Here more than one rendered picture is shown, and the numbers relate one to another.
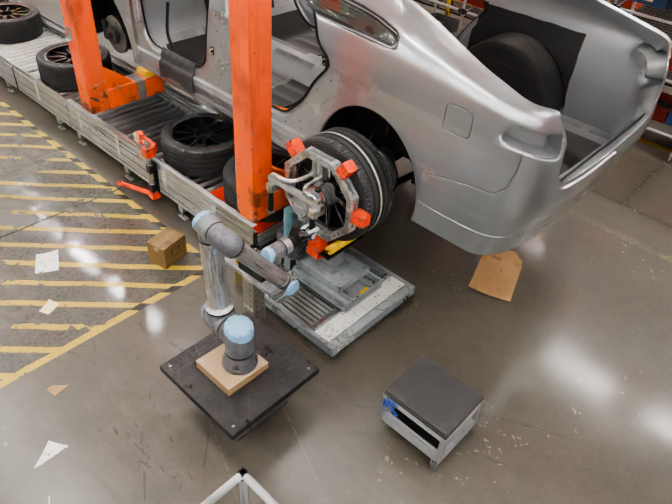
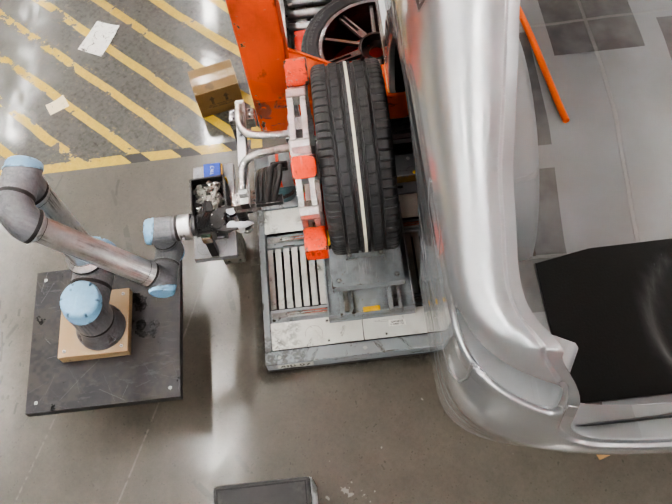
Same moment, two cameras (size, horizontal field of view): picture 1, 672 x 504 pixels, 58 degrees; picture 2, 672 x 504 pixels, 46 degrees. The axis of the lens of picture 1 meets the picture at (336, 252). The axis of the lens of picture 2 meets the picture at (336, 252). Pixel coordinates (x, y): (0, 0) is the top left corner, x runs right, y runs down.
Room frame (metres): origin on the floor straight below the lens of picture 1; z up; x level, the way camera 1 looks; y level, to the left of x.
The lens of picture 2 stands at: (2.08, -1.13, 3.15)
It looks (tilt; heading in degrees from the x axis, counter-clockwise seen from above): 63 degrees down; 53
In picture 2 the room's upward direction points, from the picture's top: 10 degrees counter-clockwise
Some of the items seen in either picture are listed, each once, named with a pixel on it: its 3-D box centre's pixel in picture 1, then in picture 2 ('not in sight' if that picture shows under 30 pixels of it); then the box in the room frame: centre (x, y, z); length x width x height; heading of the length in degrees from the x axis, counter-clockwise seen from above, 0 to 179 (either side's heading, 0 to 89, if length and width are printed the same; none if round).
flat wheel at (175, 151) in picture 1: (204, 144); not in sight; (4.22, 1.12, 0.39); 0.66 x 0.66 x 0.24
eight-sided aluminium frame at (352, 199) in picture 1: (319, 195); (306, 163); (2.96, 0.12, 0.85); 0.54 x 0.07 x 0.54; 50
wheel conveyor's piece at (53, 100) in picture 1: (84, 87); not in sight; (5.41, 2.58, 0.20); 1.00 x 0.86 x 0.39; 50
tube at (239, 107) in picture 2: (293, 169); (262, 113); (2.93, 0.28, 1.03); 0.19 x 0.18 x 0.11; 140
